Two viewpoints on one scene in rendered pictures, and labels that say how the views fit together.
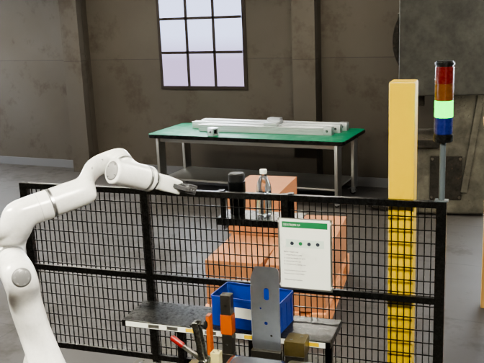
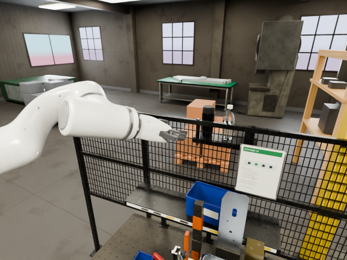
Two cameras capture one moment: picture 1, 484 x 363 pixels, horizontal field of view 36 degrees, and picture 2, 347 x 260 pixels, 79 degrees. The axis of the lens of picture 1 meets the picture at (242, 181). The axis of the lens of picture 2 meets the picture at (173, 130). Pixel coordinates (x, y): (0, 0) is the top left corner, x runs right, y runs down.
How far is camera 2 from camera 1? 1.90 m
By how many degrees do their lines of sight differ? 9
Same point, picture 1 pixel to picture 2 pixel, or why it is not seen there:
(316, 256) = (267, 175)
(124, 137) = (148, 81)
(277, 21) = (207, 39)
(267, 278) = (237, 201)
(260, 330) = (224, 235)
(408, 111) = not seen: outside the picture
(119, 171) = (70, 118)
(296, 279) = (248, 187)
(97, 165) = (51, 103)
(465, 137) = (280, 87)
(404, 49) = (261, 49)
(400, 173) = not seen: outside the picture
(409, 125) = not seen: outside the picture
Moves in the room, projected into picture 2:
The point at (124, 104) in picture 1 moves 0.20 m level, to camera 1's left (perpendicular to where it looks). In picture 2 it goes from (148, 69) to (144, 69)
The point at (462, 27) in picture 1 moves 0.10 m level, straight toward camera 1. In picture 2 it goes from (287, 41) to (288, 41)
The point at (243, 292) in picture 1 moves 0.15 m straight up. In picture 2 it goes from (207, 190) to (209, 168)
